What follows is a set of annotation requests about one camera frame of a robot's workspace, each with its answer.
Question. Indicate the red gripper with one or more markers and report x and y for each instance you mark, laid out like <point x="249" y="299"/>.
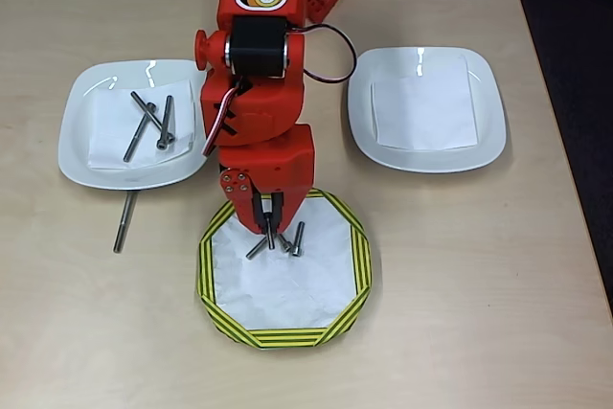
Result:
<point x="278" y="167"/>

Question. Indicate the short steel socket screw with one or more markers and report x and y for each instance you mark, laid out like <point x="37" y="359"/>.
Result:
<point x="298" y="241"/>
<point x="256" y="248"/>
<point x="286" y="243"/>
<point x="271" y="239"/>

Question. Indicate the red robot arm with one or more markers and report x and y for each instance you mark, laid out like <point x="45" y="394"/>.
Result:
<point x="258" y="107"/>

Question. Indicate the white crumpled paper sheet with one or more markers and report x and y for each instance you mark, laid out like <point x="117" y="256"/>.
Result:
<point x="297" y="294"/>

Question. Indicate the yellow striped octagonal paper tray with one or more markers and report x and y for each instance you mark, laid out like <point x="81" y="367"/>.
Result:
<point x="361" y="260"/>

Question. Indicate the white square porcelain plate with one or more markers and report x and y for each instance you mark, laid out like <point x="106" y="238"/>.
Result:
<point x="72" y="141"/>
<point x="364" y="141"/>

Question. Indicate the white paper napkin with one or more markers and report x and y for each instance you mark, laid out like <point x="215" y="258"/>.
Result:
<point x="421" y="107"/>
<point x="110" y="150"/>

